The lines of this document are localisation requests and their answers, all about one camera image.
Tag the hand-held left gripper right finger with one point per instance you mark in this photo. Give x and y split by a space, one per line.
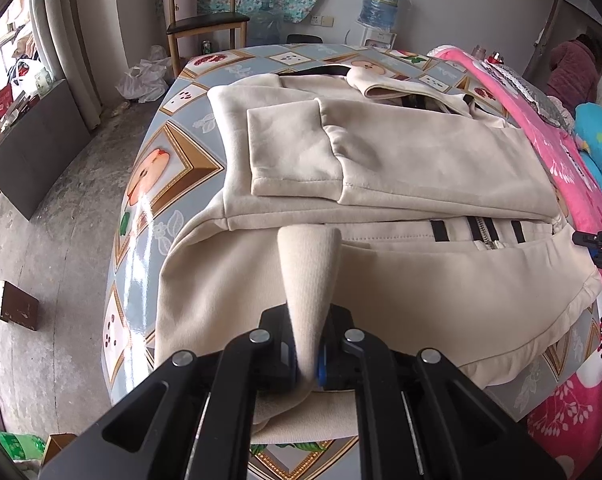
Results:
323 370

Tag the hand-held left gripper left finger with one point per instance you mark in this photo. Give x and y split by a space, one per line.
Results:
281 355

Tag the cream zip jacket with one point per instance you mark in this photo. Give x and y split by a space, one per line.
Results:
406 160

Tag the pink floral blanket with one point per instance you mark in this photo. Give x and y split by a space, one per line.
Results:
576 180

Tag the blue pillow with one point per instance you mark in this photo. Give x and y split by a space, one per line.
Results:
601 135

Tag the silver textured cloth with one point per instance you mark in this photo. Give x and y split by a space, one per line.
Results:
531 92

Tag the fruit-print tablecloth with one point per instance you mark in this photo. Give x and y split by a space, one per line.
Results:
181 160

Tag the cardboard box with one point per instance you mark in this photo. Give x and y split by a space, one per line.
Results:
58 447

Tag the brown box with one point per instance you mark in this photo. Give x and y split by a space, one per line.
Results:
18 310

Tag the green plastic bag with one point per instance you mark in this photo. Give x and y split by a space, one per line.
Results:
18 447

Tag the white plastic bag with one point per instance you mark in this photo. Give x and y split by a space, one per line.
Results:
143 80

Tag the white water dispenser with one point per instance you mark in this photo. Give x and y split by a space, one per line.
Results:
378 39

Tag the grey cabinet with clutter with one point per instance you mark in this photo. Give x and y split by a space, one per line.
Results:
36 160

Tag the empty blue water jug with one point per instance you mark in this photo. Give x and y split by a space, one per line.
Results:
266 25

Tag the wooden chair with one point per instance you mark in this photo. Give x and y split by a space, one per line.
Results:
206 22

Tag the white printed bag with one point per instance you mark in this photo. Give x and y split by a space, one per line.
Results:
31 77

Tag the white curtain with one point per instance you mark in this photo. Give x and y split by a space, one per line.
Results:
71 45

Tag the red box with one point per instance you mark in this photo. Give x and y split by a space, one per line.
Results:
3 102

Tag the white wall socket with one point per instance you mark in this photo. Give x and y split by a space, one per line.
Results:
322 21

